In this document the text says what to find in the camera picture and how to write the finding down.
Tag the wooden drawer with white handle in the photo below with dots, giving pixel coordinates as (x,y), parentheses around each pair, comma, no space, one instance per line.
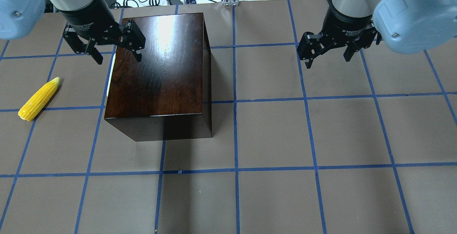
(113,58)

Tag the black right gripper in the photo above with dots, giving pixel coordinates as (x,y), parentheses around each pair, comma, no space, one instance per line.
(343,23)

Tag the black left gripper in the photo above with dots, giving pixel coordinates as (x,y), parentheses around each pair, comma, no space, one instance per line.
(88,22)

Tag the dark wooden drawer cabinet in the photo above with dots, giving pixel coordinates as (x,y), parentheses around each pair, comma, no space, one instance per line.
(166,96)

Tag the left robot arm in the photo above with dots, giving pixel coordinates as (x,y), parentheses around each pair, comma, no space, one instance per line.
(18,17)

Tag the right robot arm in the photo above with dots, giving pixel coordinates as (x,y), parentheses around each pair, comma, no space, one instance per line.
(406,27)

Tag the yellow corn cob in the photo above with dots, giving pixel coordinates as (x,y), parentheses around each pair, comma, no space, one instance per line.
(31,109)

